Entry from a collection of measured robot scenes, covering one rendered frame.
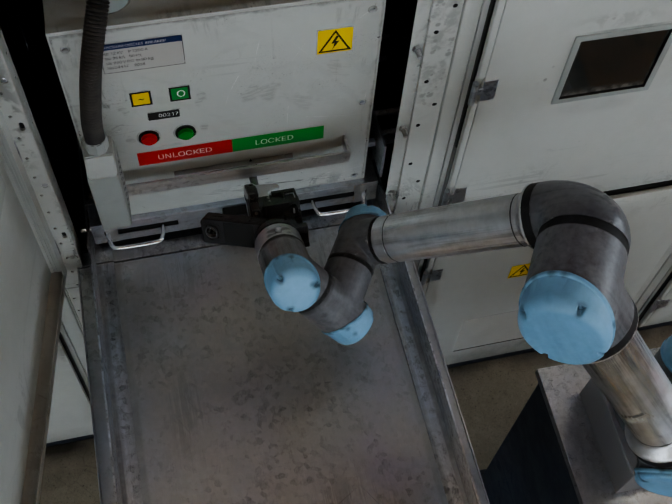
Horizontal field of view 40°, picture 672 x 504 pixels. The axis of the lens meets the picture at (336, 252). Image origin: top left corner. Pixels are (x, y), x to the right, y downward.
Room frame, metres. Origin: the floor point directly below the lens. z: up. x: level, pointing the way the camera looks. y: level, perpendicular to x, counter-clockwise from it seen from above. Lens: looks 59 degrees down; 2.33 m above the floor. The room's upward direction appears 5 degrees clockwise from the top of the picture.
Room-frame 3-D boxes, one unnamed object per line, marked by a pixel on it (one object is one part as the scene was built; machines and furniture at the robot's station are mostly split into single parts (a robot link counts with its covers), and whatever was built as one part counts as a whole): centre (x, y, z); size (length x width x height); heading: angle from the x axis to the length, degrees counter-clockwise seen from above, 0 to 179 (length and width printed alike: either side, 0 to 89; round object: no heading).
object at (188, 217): (0.96, 0.20, 0.89); 0.54 x 0.05 x 0.06; 107
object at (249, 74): (0.95, 0.19, 1.15); 0.48 x 0.01 x 0.48; 107
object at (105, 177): (0.82, 0.37, 1.14); 0.08 x 0.05 x 0.17; 17
